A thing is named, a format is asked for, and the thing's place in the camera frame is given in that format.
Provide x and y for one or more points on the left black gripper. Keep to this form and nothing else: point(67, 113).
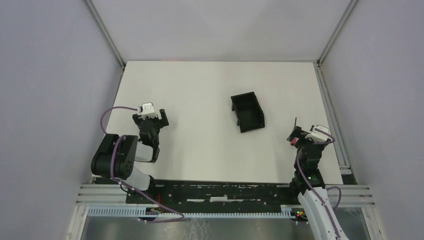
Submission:
point(151, 120)

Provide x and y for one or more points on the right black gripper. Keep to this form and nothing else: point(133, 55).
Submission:
point(301, 136)

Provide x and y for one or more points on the red-handled screwdriver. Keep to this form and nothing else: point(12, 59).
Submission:
point(292, 137)

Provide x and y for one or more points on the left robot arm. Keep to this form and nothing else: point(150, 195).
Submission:
point(116, 155)

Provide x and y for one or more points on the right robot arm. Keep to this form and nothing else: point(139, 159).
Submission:
point(308, 185)

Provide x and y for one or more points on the black plastic bin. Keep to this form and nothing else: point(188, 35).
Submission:
point(248, 112)

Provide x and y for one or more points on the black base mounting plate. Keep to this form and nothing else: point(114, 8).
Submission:
point(218, 197)

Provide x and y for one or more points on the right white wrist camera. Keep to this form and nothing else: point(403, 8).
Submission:
point(318, 134)

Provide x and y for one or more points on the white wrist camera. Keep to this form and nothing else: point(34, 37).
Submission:
point(318, 134)
point(147, 111)

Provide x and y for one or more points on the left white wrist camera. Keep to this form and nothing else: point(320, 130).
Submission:
point(147, 111)

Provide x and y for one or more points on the aluminium frame rail front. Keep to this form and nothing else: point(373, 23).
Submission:
point(112, 195)

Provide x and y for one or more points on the left aluminium corner post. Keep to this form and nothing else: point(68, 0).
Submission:
point(105, 33)

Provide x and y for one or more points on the aluminium corner post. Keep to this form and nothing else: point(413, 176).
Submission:
point(105, 33)
point(338, 28)

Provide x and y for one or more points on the white slotted cable duct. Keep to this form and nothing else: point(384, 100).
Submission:
point(143, 212)

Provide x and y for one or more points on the right aluminium corner post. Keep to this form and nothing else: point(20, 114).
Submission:
point(338, 28)

